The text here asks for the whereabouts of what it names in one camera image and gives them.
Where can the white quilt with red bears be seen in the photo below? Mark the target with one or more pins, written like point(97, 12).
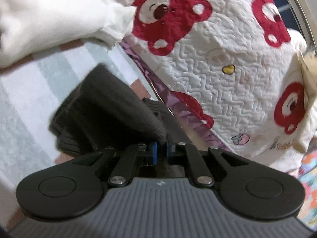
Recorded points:
point(223, 91)

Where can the grey metal rail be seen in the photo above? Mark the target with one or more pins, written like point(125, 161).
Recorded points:
point(297, 2)

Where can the dark brown knit sweater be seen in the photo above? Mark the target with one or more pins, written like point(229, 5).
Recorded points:
point(106, 109)

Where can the checkered rug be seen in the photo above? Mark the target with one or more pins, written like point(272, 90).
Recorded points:
point(29, 99)

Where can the white garment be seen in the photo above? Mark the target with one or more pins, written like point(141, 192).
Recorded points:
point(49, 17)

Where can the floral patchwork quilt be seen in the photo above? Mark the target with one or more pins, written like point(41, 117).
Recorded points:
point(309, 191)

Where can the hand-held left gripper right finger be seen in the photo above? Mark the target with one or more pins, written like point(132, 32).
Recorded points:
point(169, 153)

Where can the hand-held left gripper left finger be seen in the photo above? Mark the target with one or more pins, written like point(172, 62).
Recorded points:
point(153, 153)

